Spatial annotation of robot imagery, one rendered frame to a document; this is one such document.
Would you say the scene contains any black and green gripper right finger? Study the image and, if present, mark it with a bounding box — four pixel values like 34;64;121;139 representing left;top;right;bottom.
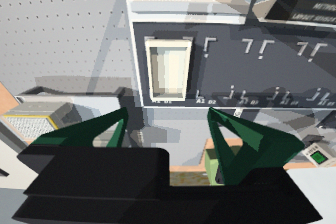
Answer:
207;107;305;185

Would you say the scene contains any grey perforated base plate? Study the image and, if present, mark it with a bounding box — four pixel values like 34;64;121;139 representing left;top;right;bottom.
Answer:
0;0;336;166

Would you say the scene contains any dark grey regrip nest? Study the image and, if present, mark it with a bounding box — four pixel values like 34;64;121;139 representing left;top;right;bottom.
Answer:
218;109;260;122

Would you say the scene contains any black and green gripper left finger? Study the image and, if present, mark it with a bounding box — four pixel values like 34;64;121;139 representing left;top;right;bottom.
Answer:
31;107;129;147

